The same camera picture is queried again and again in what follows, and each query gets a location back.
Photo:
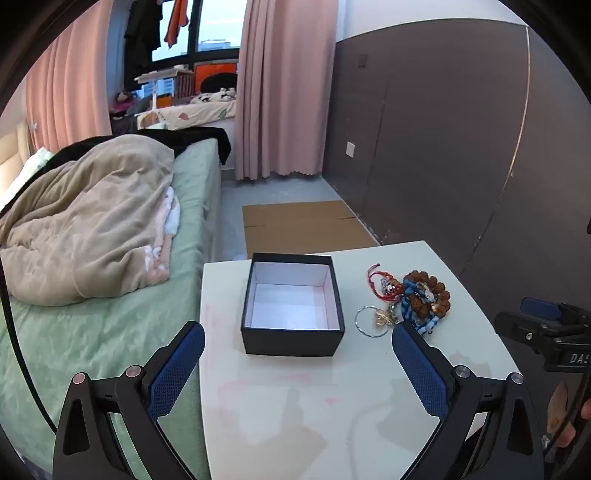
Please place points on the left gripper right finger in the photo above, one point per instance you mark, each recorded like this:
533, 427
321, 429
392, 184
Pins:
487, 427

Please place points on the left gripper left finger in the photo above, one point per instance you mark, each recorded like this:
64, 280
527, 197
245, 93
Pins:
87, 446

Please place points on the silver hoop bangle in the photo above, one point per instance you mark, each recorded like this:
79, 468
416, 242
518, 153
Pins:
372, 322

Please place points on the black jewelry box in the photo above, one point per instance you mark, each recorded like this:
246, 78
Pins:
292, 306

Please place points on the person right hand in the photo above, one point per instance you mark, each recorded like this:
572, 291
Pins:
563, 433

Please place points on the bed with green sheet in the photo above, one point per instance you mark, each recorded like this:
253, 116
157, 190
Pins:
43, 347

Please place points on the white side table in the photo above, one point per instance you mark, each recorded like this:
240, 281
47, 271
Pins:
354, 415

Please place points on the beige blanket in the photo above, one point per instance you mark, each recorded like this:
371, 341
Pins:
98, 227

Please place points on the flattened cardboard on floor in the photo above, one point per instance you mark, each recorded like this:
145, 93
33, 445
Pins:
303, 228

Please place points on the black clothing on bed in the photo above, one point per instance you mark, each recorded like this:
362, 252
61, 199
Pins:
177, 140

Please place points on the patterned cream cushion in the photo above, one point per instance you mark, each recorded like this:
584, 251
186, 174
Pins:
188, 115

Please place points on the pink curtain left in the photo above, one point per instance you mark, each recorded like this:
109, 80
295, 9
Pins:
66, 99

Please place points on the pink curtain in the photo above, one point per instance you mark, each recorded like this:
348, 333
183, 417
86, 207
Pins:
66, 99
284, 84

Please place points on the pink curtain right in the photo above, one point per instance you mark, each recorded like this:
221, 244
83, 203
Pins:
284, 84

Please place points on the black hanging garment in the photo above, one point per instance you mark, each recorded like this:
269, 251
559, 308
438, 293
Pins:
142, 37

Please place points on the orange hanging garment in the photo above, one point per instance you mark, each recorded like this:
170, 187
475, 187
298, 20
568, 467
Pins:
178, 19

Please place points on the white wall switch plate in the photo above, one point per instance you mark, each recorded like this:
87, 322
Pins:
350, 149

